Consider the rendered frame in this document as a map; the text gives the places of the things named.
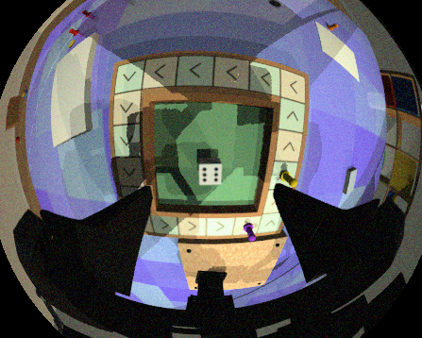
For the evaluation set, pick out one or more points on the orange pawn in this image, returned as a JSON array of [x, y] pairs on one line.
[[330, 27]]

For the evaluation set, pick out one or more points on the white die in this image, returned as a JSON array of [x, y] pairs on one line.
[[210, 171]]

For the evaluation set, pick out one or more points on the purple pawn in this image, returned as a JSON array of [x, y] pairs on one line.
[[249, 230]]

